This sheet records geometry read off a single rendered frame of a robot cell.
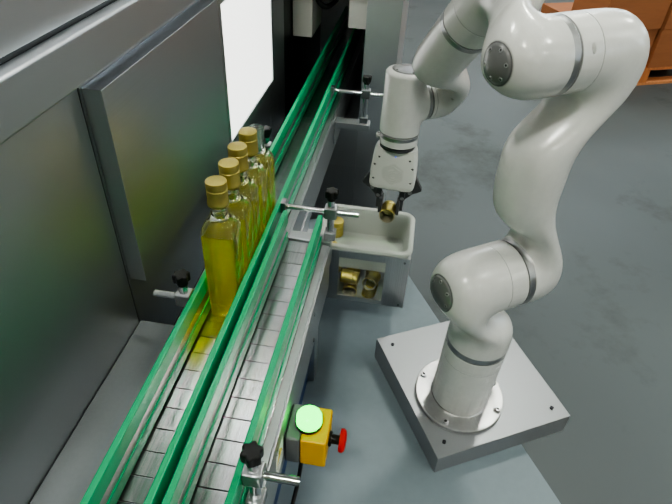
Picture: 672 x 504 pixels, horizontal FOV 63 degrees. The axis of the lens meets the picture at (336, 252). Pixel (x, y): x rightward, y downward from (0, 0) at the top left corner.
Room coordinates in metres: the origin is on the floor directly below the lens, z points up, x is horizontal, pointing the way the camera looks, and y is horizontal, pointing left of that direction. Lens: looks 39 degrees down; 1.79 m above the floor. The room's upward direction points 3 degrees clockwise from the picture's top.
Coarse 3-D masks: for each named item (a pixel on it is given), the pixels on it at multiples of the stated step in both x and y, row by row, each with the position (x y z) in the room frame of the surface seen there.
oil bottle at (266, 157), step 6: (264, 150) 0.95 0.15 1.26; (270, 150) 0.97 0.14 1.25; (258, 156) 0.94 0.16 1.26; (264, 156) 0.94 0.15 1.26; (270, 156) 0.95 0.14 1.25; (264, 162) 0.93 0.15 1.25; (270, 162) 0.95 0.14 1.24; (270, 168) 0.94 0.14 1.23; (270, 174) 0.94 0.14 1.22; (270, 180) 0.94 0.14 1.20; (270, 186) 0.94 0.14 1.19; (270, 192) 0.94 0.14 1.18; (270, 198) 0.93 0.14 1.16; (270, 204) 0.93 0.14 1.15; (270, 210) 0.93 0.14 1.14
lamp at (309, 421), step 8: (304, 408) 0.53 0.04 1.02; (312, 408) 0.53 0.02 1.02; (296, 416) 0.52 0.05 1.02; (304, 416) 0.52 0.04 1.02; (312, 416) 0.52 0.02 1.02; (320, 416) 0.52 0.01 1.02; (296, 424) 0.51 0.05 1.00; (304, 424) 0.51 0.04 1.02; (312, 424) 0.51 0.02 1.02; (320, 424) 0.51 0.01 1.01; (304, 432) 0.50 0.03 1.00; (312, 432) 0.50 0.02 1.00
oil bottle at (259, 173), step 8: (256, 168) 0.89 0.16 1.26; (264, 168) 0.91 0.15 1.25; (248, 176) 0.87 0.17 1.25; (256, 176) 0.87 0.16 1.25; (264, 176) 0.90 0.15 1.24; (264, 184) 0.89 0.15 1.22; (264, 192) 0.89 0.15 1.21; (264, 200) 0.89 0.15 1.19; (264, 208) 0.89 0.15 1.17; (264, 216) 0.88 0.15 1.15; (264, 224) 0.88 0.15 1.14
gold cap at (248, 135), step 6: (240, 132) 0.89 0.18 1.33; (246, 132) 0.89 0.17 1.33; (252, 132) 0.89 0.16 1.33; (240, 138) 0.89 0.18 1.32; (246, 138) 0.88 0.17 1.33; (252, 138) 0.89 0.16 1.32; (246, 144) 0.88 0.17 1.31; (252, 144) 0.89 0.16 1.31; (252, 150) 0.88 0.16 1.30; (252, 156) 0.88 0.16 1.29
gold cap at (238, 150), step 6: (228, 144) 0.84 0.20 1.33; (234, 144) 0.85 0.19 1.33; (240, 144) 0.85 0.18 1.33; (228, 150) 0.83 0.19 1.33; (234, 150) 0.83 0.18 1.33; (240, 150) 0.83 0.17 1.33; (246, 150) 0.84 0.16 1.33; (228, 156) 0.83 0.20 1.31; (234, 156) 0.82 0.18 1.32; (240, 156) 0.83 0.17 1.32; (246, 156) 0.84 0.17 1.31; (240, 162) 0.83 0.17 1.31; (246, 162) 0.83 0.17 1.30; (240, 168) 0.83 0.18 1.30; (246, 168) 0.83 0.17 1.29
